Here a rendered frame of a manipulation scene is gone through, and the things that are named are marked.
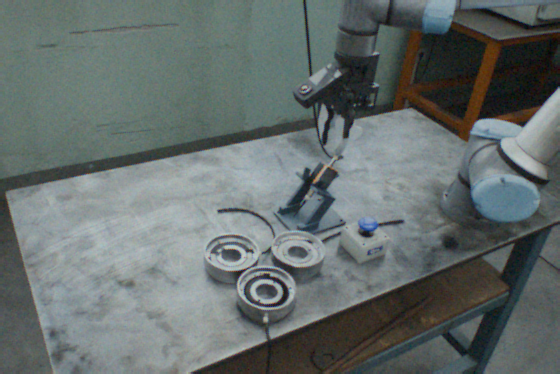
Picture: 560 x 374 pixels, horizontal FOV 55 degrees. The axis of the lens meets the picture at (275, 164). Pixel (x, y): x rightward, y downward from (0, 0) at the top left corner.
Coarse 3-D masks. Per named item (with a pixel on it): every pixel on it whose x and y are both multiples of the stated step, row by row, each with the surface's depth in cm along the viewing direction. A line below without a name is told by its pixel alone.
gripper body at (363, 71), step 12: (348, 60) 97; (360, 60) 97; (372, 60) 101; (360, 72) 102; (372, 72) 103; (348, 84) 101; (360, 84) 103; (372, 84) 104; (336, 96) 102; (348, 96) 100; (360, 96) 102; (336, 108) 103; (360, 108) 105; (372, 108) 106
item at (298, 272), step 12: (276, 240) 105; (312, 240) 107; (276, 252) 103; (288, 252) 105; (300, 252) 106; (312, 252) 104; (324, 252) 103; (276, 264) 101; (288, 264) 99; (312, 264) 100; (300, 276) 100; (312, 276) 103
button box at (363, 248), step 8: (352, 224) 110; (344, 232) 109; (352, 232) 108; (360, 232) 108; (368, 232) 108; (376, 232) 109; (344, 240) 110; (352, 240) 107; (360, 240) 106; (368, 240) 107; (376, 240) 107; (384, 240) 107; (344, 248) 110; (352, 248) 108; (360, 248) 105; (368, 248) 106; (376, 248) 107; (384, 248) 109; (352, 256) 108; (360, 256) 106; (368, 256) 107; (376, 256) 109
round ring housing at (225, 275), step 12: (216, 240) 104; (228, 240) 105; (240, 240) 105; (252, 240) 104; (204, 252) 100; (228, 252) 104; (240, 252) 102; (204, 264) 100; (228, 264) 99; (240, 264) 100; (252, 264) 98; (216, 276) 98; (228, 276) 97
